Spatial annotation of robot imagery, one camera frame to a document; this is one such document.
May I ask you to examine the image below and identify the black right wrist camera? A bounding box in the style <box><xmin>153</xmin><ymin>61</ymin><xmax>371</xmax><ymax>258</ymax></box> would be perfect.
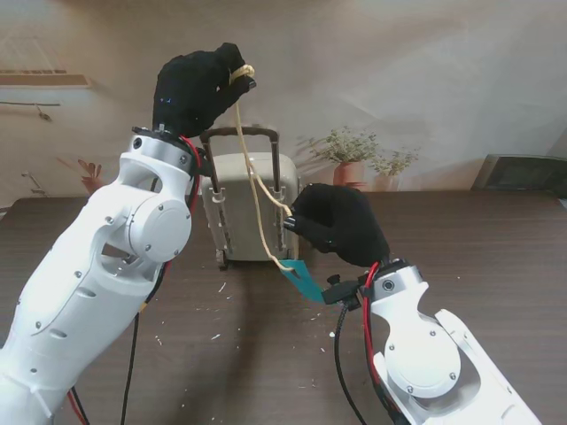
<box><xmin>322</xmin><ymin>274</ymin><xmax>362</xmax><ymax>311</ymax></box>

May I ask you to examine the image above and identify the printed backdrop cloth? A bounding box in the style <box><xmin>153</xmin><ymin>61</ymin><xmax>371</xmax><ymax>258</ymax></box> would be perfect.
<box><xmin>0</xmin><ymin>0</ymin><xmax>567</xmax><ymax>209</ymax></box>

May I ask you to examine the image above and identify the cream twisted string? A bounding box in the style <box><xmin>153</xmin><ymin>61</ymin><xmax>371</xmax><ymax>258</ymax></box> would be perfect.
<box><xmin>229</xmin><ymin>64</ymin><xmax>296</xmax><ymax>269</ymax></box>

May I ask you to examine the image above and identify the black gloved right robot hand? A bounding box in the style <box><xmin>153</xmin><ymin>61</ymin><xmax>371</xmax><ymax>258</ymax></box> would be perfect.
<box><xmin>284</xmin><ymin>182</ymin><xmax>391</xmax><ymax>269</ymax></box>

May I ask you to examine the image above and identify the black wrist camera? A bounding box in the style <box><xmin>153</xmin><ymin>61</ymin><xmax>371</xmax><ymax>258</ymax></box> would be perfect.
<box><xmin>192</xmin><ymin>148</ymin><xmax>214</xmax><ymax>178</ymax></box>
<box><xmin>322</xmin><ymin>274</ymin><xmax>362</xmax><ymax>311</ymax></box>

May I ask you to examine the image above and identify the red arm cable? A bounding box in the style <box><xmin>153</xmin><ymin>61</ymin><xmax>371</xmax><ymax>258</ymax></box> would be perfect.
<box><xmin>361</xmin><ymin>260</ymin><xmax>400</xmax><ymax>413</ymax></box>
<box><xmin>66</xmin><ymin>135</ymin><xmax>200</xmax><ymax>425</ymax></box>

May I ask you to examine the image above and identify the teal luggage tag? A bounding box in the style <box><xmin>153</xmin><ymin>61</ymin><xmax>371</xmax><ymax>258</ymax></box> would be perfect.
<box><xmin>279</xmin><ymin>259</ymin><xmax>324</xmax><ymax>305</ymax></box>

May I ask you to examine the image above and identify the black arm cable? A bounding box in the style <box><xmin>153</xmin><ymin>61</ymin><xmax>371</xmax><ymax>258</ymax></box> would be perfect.
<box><xmin>119</xmin><ymin>305</ymin><xmax>145</xmax><ymax>425</ymax></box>
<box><xmin>334</xmin><ymin>305</ymin><xmax>367</xmax><ymax>425</ymax></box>

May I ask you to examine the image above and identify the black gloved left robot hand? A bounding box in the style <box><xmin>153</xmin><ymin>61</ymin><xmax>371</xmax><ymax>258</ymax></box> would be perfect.
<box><xmin>151</xmin><ymin>42</ymin><xmax>258</xmax><ymax>139</ymax></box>

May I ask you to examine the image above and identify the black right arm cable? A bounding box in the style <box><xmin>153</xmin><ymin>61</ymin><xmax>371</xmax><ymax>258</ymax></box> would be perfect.
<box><xmin>334</xmin><ymin>305</ymin><xmax>367</xmax><ymax>425</ymax></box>

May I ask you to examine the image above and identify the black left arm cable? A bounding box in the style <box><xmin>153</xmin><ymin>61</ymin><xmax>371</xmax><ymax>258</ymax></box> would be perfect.
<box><xmin>119</xmin><ymin>305</ymin><xmax>145</xmax><ymax>425</ymax></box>

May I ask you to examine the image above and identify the red left arm cable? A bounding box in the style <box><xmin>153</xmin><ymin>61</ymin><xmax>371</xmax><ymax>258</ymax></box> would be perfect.
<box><xmin>66</xmin><ymin>135</ymin><xmax>200</xmax><ymax>425</ymax></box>

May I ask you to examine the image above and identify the small beige suitcase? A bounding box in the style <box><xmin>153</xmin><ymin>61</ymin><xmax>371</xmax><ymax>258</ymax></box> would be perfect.
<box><xmin>198</xmin><ymin>127</ymin><xmax>307</xmax><ymax>272</ymax></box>

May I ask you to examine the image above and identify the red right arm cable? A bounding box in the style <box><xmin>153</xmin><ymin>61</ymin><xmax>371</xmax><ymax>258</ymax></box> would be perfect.
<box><xmin>361</xmin><ymin>260</ymin><xmax>400</xmax><ymax>413</ymax></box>

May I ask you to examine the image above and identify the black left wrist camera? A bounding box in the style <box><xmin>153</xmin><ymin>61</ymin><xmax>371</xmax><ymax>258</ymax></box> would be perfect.
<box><xmin>192</xmin><ymin>148</ymin><xmax>214</xmax><ymax>178</ymax></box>

